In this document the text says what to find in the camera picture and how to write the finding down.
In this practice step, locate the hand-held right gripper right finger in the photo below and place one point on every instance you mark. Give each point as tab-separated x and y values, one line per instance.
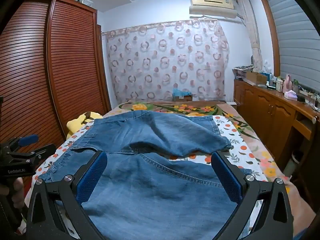
230	180

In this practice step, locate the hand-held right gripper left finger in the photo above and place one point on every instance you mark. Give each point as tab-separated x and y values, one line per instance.
92	177

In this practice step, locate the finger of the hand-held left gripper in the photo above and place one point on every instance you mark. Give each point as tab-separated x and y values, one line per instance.
30	139
42	150

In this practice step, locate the blue denim pants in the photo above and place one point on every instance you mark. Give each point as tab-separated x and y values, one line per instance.
150	192

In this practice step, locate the person's left hand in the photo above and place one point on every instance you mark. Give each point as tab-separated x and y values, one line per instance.
19	190

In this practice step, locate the yellow plush toy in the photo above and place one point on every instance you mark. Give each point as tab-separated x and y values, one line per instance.
77	125

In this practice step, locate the orange fruit print bedsheet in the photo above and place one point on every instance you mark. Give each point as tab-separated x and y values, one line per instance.
232	135

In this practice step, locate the grey trash bin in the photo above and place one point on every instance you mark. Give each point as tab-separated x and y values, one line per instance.
292	165

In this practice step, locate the white flat box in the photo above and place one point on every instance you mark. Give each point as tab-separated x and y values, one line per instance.
231	103

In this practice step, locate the wooden sideboard cabinet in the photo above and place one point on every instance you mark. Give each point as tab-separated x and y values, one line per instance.
270	110

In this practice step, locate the wooden slatted wardrobe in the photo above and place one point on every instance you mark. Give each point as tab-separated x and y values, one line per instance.
70	67

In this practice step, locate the floral blanket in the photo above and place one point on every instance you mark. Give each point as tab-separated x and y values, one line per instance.
175	107

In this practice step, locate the blue crumpled cloth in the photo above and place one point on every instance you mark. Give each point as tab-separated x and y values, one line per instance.
180	91

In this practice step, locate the pink tissue box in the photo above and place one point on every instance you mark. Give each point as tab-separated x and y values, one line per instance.
290	96

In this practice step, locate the open cardboard box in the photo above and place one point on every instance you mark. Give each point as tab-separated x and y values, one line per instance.
255	77

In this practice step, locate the white jar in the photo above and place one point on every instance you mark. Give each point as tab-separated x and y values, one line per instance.
279	85

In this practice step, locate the small black box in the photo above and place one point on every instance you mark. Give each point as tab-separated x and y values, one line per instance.
301	99

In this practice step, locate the stack of newspapers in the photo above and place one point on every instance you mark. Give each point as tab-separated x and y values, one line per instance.
241	71

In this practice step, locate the pink bottle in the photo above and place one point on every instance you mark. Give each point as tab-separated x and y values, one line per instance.
288	83

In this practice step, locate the white plastic bag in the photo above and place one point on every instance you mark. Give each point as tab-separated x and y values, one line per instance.
267	67

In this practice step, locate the circle pattern curtain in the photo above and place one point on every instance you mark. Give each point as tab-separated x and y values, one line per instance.
162	62

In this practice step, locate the beige window curtain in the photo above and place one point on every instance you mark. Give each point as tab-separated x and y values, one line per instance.
252	35

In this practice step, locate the clear plastic storage box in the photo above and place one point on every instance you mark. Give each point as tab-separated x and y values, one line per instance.
85	2

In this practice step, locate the grey window blind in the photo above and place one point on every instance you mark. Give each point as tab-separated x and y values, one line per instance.
295	42

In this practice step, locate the beige air conditioner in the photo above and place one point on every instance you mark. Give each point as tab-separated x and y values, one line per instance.
212	1

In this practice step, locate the wooden window frame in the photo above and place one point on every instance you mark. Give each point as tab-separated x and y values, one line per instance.
271	37

